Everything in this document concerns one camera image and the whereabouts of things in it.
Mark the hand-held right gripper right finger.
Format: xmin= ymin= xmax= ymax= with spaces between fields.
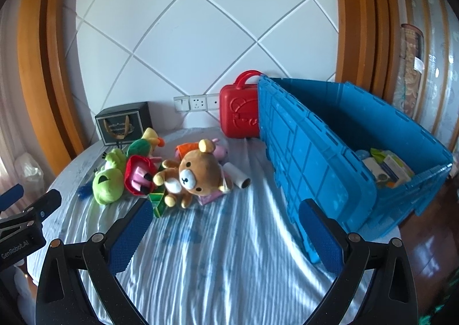
xmin=299 ymin=199 xmax=420 ymax=325

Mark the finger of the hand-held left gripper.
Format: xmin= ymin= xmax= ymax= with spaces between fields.
xmin=0 ymin=189 xmax=61 ymax=240
xmin=0 ymin=184 xmax=24 ymax=211

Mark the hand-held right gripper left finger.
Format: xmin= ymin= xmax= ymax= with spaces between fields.
xmin=35 ymin=198 xmax=154 ymax=325

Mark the green medicine box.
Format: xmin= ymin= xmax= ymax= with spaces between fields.
xmin=148 ymin=192 xmax=169 ymax=219

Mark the pink pig plush red dress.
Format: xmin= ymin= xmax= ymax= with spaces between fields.
xmin=124 ymin=155 xmax=161 ymax=197

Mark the blue plastic crate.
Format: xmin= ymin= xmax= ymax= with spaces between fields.
xmin=257 ymin=74 xmax=453 ymax=265

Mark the yellow duck plush green hood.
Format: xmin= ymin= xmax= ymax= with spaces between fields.
xmin=127 ymin=127 xmax=165 ymax=158

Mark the striped cloth covered desktop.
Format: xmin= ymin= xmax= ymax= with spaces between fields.
xmin=27 ymin=127 xmax=400 ymax=325

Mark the clear plastic bag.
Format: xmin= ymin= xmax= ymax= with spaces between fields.
xmin=14 ymin=152 xmax=46 ymax=190

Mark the green frog plush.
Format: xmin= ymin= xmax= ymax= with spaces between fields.
xmin=92 ymin=148 xmax=127 ymax=205

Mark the pink tissue packet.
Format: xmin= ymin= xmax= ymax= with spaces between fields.
xmin=199 ymin=189 xmax=227 ymax=206

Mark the brown bear plush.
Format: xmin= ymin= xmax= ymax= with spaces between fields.
xmin=153 ymin=139 xmax=234 ymax=209

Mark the white blue box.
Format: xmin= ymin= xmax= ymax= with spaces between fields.
xmin=380 ymin=156 xmax=415 ymax=188

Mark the white green box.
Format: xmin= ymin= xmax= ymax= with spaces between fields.
xmin=371 ymin=149 xmax=397 ymax=170

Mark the white lint roller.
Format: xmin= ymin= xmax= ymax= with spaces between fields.
xmin=223 ymin=162 xmax=250 ymax=189

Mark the black framed plaque box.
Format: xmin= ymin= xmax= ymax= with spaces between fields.
xmin=95 ymin=101 xmax=153 ymax=147

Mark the small pig plush orange dress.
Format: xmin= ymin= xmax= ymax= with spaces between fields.
xmin=176 ymin=138 xmax=230 ymax=161

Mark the red toy suitcase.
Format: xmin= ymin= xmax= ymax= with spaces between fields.
xmin=219 ymin=70 xmax=262 ymax=139

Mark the wooden door frame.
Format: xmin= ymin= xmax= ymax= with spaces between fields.
xmin=330 ymin=0 xmax=401 ymax=96
xmin=17 ymin=0 xmax=87 ymax=175

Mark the white wall socket panel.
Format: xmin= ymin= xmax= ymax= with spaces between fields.
xmin=174 ymin=94 xmax=220 ymax=112

